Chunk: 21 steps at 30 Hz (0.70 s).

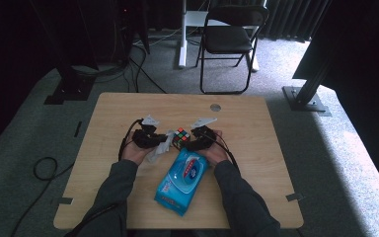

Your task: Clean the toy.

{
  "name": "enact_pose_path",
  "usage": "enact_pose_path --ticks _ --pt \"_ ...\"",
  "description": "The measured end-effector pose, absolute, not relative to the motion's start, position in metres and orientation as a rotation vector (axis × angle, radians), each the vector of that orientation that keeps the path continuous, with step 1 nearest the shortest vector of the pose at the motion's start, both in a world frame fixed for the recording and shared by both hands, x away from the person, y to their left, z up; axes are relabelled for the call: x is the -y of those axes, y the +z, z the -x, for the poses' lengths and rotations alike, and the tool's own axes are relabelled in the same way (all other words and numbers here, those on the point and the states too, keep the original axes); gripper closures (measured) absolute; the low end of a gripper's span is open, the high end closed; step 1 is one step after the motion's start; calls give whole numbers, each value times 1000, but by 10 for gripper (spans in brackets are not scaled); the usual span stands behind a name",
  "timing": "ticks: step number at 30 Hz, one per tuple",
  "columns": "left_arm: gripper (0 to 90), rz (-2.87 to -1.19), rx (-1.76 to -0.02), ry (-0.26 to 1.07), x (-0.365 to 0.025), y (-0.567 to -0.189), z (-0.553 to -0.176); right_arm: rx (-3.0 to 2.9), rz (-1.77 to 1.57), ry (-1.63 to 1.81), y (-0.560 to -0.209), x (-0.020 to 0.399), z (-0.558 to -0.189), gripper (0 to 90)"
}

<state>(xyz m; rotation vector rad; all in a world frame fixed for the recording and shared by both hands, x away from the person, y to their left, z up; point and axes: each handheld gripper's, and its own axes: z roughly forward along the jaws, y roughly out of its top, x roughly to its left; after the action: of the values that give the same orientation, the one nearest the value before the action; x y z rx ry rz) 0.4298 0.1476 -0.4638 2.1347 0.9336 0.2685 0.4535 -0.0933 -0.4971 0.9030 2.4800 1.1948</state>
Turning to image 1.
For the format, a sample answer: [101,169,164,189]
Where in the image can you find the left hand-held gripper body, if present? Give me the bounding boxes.
[131,114,161,149]

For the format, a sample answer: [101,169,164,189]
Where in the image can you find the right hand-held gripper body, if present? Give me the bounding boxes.
[190,117,218,150]

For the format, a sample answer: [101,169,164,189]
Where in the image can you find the white wet wipe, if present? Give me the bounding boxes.
[145,129,177,164]

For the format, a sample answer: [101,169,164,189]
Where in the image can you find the colourful puzzle cube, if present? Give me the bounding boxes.
[172,127,191,151]

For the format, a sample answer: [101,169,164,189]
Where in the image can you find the blue wet wipes pack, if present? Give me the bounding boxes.
[154,147,210,217]

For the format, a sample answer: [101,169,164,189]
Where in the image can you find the person's left hand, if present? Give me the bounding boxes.
[121,135,156,166]

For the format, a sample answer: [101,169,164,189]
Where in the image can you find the person's right hand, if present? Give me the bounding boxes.
[196,129,230,167]

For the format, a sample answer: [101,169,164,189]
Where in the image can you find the black tape strip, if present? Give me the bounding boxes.
[73,120,83,138]

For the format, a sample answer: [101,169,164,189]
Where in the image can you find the black stand with base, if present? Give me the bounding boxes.
[29,0,97,106]

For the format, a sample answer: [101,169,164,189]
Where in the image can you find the black folding chair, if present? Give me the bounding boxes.
[195,4,270,96]

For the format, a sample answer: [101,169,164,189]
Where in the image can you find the dark curtain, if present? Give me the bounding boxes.
[263,0,331,42]

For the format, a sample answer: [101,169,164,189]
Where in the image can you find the black hanging cloth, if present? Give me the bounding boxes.
[291,0,379,205]

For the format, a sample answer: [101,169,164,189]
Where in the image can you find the left hand-held gripper cable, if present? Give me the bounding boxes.
[63,118,144,237]

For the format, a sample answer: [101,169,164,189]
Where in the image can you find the hand-held gripper cable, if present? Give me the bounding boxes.
[210,130,241,173]
[63,118,144,237]

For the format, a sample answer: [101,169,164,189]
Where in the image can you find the right hand-held gripper cable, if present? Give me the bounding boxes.
[210,130,241,173]

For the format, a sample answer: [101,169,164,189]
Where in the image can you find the black floor cables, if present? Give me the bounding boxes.
[124,42,168,95]

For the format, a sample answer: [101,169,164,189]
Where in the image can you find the white floor cable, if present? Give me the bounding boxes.
[133,27,183,47]

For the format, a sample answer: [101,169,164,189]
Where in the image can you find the metal stand with base plate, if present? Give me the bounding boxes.
[281,48,332,118]

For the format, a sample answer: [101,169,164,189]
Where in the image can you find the black looped floor cable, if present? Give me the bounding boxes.
[10,156,76,237]

